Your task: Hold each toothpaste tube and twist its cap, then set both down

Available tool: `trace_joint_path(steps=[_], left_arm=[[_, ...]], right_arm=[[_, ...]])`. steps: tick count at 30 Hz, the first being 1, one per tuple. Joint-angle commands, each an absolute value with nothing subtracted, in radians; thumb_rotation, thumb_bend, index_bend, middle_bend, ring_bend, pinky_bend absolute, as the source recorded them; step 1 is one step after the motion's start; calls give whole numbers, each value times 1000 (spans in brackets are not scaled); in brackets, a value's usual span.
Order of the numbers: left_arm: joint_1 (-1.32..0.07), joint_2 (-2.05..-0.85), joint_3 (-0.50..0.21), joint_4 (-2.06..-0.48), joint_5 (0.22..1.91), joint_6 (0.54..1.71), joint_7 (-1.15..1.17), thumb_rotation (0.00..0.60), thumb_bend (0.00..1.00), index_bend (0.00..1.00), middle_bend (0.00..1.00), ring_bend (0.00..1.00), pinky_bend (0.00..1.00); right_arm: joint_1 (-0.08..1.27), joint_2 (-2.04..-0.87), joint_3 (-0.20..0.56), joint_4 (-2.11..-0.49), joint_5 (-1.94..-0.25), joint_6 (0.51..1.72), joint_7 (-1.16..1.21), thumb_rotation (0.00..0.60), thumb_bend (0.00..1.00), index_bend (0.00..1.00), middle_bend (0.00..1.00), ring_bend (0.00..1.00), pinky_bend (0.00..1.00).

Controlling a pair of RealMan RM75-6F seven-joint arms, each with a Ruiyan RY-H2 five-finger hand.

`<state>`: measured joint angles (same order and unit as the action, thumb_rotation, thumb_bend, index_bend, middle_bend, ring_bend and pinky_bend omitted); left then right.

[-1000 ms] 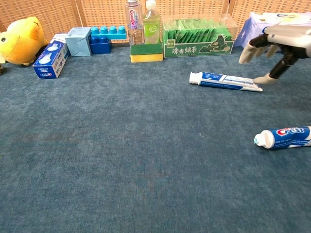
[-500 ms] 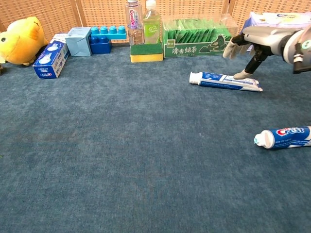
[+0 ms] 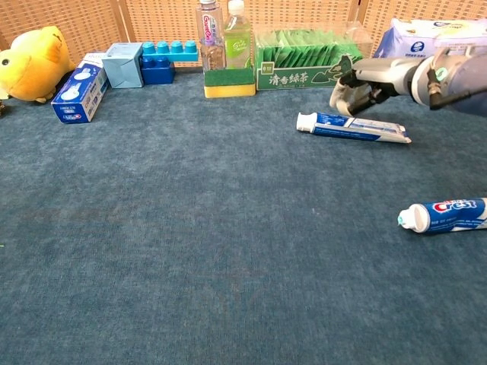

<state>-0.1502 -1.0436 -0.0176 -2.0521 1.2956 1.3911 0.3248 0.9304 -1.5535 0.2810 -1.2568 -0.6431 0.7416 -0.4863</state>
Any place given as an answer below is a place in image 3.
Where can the white blue tissue pack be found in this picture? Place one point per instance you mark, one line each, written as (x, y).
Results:
(418, 38)

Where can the blue white slim toothpaste tube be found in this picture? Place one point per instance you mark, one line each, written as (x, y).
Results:
(335, 124)

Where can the dark blue building block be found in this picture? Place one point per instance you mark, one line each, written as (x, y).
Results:
(158, 72)

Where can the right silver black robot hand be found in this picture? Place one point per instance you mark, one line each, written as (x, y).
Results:
(384, 74)

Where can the clear bottle green label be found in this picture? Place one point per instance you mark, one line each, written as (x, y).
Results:
(237, 42)

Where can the clear bottle purple label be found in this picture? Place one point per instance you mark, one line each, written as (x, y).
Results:
(210, 42)

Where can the wicker folding screen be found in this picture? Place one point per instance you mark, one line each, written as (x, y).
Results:
(76, 19)

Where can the green yellow sponge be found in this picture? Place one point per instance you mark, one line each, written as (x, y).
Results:
(229, 83)

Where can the green tea sachet box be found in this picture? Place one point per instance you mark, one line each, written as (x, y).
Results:
(304, 64)

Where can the yellow plush toy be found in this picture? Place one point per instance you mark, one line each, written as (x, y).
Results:
(34, 64)

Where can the light blue paper carton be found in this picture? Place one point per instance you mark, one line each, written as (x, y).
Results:
(121, 66)

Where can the blue table cloth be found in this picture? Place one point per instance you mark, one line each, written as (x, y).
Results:
(190, 228)

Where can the long light blue building block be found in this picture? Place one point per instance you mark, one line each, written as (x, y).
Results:
(171, 51)

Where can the blue Crest logo toothpaste tube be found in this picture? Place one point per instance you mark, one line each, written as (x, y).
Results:
(449, 214)

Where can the blue toothbrush box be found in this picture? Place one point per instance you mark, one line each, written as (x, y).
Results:
(78, 95)

